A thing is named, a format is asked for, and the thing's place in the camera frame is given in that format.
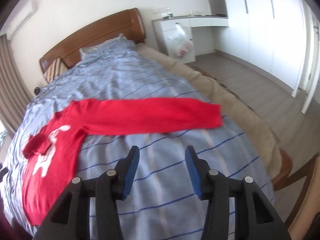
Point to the wall air conditioner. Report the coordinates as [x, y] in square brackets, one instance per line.
[17, 21]

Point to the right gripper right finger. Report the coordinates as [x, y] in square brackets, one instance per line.
[236, 208]

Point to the red knit sweater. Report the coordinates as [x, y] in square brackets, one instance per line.
[52, 153]

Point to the small black round object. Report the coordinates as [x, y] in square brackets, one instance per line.
[37, 91]

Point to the striped cushion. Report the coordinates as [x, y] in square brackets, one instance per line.
[55, 70]

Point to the white pillow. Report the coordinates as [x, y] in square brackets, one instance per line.
[86, 50]

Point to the wooden chair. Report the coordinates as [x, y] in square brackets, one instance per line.
[303, 221]

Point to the beige curtain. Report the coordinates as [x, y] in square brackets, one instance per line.
[14, 94]

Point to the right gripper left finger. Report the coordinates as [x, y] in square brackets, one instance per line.
[81, 200]

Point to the white bedside desk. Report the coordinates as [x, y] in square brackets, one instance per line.
[201, 33]

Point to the beige mattress sheet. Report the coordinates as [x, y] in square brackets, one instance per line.
[257, 131]

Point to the blue plaid duvet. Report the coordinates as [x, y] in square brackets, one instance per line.
[162, 204]

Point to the wooden headboard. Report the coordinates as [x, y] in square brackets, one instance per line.
[127, 22]

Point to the white wardrobe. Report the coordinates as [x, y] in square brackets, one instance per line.
[269, 35]

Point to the white plastic bag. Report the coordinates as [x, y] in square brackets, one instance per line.
[179, 42]

